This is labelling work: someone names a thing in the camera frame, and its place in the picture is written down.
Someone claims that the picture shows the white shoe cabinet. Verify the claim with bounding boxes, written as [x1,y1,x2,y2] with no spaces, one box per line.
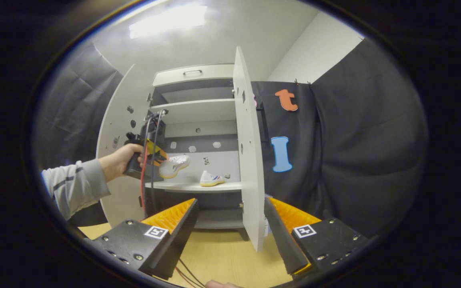
[148,64,251,230]

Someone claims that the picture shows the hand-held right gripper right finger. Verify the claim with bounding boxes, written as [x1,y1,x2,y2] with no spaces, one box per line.
[264,196,371,276]

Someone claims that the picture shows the ceiling light panel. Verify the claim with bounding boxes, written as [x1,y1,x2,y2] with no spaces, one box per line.
[128,4,208,40]

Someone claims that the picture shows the red cable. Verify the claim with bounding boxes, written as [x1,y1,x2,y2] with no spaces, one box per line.
[174,258,207,288]
[140,116,152,212]

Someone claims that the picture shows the white canvas shoe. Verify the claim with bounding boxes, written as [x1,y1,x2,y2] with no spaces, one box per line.
[200,170,226,187]
[158,154,191,179]

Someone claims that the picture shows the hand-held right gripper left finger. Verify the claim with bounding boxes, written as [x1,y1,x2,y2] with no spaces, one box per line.
[92,198,200,280]

